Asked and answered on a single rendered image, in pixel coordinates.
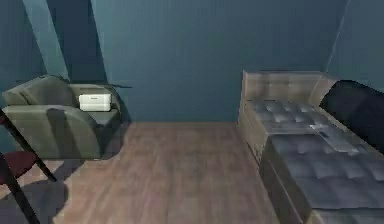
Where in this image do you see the white rectangular box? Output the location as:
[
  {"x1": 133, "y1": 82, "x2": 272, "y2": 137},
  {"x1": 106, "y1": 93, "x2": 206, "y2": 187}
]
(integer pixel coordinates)
[{"x1": 78, "y1": 93, "x2": 112, "y2": 112}]

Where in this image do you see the grey tufted sofa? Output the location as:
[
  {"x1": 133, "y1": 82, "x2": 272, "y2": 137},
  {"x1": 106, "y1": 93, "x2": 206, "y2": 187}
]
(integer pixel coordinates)
[{"x1": 237, "y1": 70, "x2": 384, "y2": 224}]

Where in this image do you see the olive green armchair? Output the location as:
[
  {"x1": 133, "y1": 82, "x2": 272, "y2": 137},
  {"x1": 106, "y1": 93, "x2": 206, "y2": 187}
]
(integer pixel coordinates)
[{"x1": 1, "y1": 75, "x2": 123, "y2": 160}]

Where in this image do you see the black cushion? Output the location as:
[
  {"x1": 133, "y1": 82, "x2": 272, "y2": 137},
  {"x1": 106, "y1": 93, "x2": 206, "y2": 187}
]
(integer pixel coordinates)
[{"x1": 319, "y1": 79, "x2": 384, "y2": 155}]

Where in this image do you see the dark red seat chair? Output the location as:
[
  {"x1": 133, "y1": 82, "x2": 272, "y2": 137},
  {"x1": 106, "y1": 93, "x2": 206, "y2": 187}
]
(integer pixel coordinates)
[{"x1": 0, "y1": 109, "x2": 58, "y2": 224}]

